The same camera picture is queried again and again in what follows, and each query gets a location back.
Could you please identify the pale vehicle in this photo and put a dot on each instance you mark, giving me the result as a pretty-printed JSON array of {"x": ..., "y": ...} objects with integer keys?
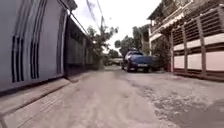
[{"x": 116, "y": 61}]

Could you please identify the blue pickup truck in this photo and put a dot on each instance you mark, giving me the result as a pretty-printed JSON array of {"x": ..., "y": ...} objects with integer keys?
[{"x": 136, "y": 60}]

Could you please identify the group of tall trees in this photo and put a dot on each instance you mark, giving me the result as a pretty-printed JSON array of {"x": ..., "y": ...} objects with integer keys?
[{"x": 128, "y": 43}]

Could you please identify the leafy trees beside kerb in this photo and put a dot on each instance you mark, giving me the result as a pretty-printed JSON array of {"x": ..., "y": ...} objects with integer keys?
[{"x": 100, "y": 40}]

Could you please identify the grey concrete road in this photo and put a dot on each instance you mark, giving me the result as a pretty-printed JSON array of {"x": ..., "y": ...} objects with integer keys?
[{"x": 110, "y": 100}]

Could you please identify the dark fence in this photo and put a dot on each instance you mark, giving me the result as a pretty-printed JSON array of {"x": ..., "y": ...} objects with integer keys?
[{"x": 78, "y": 50}]

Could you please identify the louvred fence with pale panels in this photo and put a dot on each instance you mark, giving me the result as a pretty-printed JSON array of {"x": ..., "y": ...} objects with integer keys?
[{"x": 196, "y": 61}]

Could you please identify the concrete kerb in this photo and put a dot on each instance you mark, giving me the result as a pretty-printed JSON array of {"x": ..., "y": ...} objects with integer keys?
[{"x": 30, "y": 95}]

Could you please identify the grey wall with dark slits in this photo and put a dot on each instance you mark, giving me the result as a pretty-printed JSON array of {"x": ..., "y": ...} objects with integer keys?
[{"x": 33, "y": 40}]

